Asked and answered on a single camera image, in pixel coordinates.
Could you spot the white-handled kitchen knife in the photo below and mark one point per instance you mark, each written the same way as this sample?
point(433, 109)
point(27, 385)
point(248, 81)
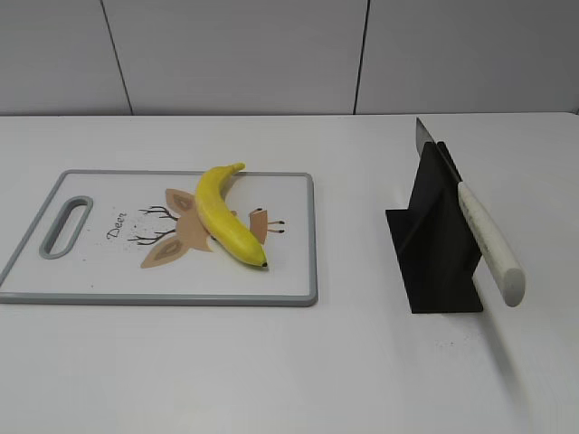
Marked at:
point(502, 262)

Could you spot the yellow plastic banana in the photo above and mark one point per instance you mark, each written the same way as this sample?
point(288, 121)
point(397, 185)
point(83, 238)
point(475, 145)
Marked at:
point(220, 222)

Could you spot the black knife stand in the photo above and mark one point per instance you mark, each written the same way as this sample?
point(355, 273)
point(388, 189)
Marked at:
point(436, 251)

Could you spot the white grey-rimmed cutting board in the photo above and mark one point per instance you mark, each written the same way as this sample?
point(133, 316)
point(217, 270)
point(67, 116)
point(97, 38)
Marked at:
point(132, 238)

